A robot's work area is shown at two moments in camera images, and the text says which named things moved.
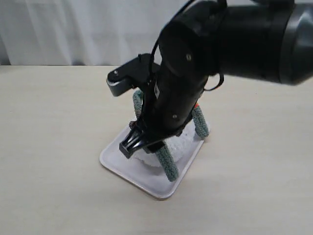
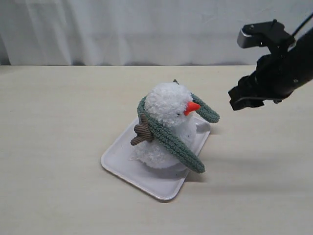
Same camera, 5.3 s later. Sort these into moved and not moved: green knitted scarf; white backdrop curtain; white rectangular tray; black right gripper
Moved: green knitted scarf; black right gripper
Not moved: white backdrop curtain; white rectangular tray
